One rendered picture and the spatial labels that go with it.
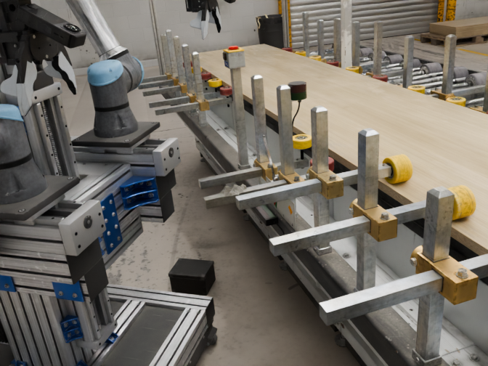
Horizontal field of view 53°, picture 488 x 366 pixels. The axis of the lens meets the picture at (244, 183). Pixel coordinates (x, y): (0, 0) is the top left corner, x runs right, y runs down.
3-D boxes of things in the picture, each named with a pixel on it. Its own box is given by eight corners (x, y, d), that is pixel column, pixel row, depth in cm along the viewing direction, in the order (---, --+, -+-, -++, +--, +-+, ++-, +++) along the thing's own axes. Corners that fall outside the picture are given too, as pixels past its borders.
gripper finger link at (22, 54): (27, 90, 87) (37, 45, 88) (36, 90, 86) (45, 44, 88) (8, 80, 82) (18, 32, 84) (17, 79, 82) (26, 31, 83)
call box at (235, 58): (229, 70, 197) (227, 51, 193) (224, 68, 203) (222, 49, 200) (245, 68, 198) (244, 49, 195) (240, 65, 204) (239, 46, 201)
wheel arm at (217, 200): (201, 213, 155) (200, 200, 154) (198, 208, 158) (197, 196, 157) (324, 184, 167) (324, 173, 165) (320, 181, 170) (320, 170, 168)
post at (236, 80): (241, 171, 216) (231, 68, 198) (237, 167, 220) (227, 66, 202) (250, 169, 217) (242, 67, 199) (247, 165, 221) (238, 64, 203)
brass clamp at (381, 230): (376, 242, 112) (376, 224, 110) (346, 218, 124) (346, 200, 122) (399, 237, 114) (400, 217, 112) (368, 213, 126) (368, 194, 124)
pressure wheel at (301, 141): (309, 168, 187) (308, 140, 183) (289, 167, 190) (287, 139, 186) (315, 160, 194) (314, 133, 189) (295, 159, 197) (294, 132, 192)
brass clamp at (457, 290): (451, 306, 90) (453, 284, 88) (407, 269, 102) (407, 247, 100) (478, 298, 92) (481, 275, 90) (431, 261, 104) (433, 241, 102)
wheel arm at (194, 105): (156, 117, 267) (155, 110, 265) (155, 115, 270) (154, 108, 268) (232, 104, 278) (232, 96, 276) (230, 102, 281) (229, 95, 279)
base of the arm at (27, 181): (-28, 202, 124) (-41, 165, 119) (14, 178, 137) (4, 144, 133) (20, 206, 119) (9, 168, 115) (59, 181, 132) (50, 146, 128)
